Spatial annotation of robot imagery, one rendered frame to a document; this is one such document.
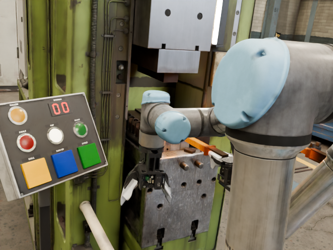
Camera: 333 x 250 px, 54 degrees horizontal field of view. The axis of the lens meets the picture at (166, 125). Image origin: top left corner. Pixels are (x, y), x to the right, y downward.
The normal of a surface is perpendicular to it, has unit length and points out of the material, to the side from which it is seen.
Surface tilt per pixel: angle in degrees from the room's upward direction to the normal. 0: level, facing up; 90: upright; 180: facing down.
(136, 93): 90
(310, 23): 90
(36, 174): 60
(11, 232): 0
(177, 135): 90
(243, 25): 90
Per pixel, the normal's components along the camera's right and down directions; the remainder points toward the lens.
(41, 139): 0.73, -0.25
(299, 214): -0.30, 0.30
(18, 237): 0.09, -0.95
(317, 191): -0.47, 0.16
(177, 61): 0.47, 0.31
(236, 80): -0.91, -0.10
